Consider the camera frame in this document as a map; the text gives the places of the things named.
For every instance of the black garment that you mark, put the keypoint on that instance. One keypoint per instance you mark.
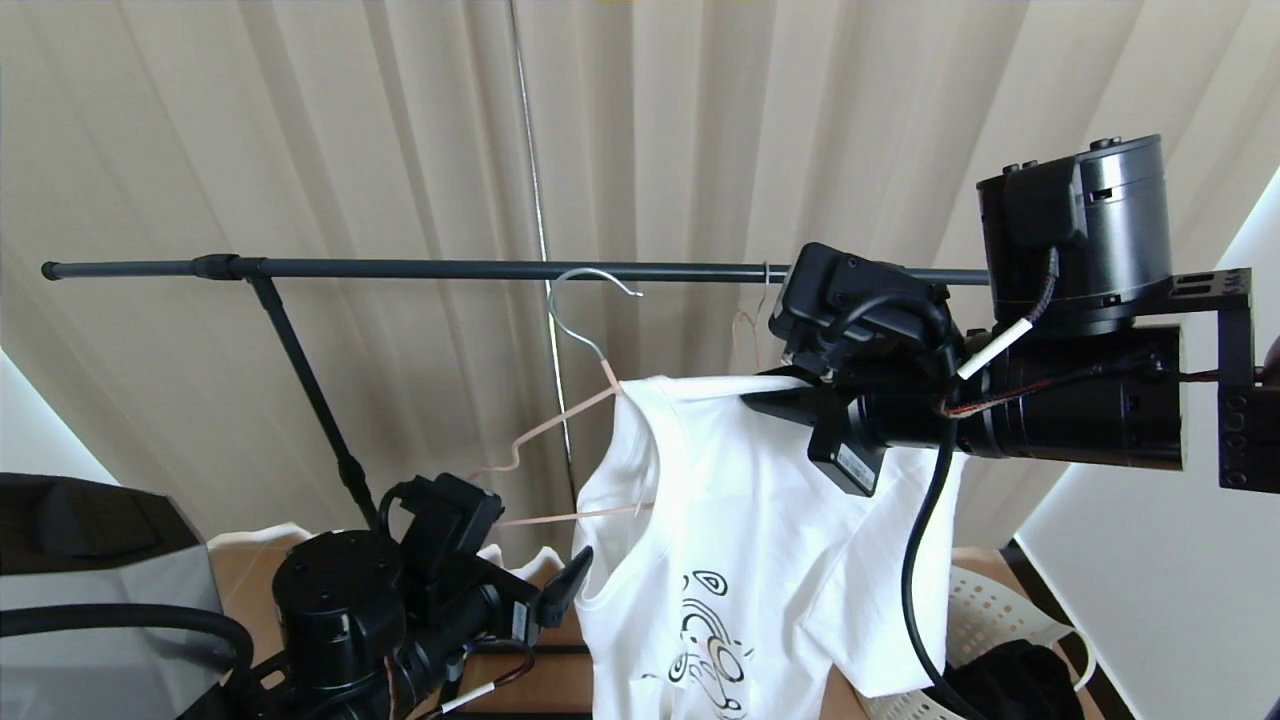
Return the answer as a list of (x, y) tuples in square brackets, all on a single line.
[(1020, 685)]

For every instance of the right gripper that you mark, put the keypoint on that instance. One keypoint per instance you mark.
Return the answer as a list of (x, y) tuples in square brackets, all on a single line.
[(1060, 410)]

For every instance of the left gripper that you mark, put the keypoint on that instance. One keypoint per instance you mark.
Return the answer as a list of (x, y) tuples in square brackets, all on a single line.
[(470, 630)]

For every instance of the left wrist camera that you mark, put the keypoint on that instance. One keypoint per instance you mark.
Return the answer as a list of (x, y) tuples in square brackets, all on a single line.
[(445, 520)]

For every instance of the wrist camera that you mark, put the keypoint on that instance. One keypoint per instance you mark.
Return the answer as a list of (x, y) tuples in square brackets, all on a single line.
[(445, 520), (830, 280)]

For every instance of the white printed t-shirt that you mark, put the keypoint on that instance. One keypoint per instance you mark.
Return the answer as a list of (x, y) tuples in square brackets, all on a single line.
[(760, 500)]

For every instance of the pink clothes hanger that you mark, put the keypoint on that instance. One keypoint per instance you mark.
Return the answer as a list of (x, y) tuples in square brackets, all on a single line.
[(767, 285), (611, 375)]

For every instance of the beige curtain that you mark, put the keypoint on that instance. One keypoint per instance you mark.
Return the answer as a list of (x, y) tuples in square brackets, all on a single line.
[(300, 120)]

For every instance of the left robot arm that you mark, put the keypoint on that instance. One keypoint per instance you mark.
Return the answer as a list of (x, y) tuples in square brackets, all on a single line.
[(330, 600)]

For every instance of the white laundry basket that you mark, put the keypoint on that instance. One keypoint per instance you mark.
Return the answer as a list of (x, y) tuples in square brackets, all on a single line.
[(1000, 620)]

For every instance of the black clothes rack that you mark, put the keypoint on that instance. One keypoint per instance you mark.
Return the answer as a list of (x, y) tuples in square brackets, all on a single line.
[(400, 269)]

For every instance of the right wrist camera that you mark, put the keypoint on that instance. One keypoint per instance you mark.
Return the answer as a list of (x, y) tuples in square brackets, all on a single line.
[(830, 280)]

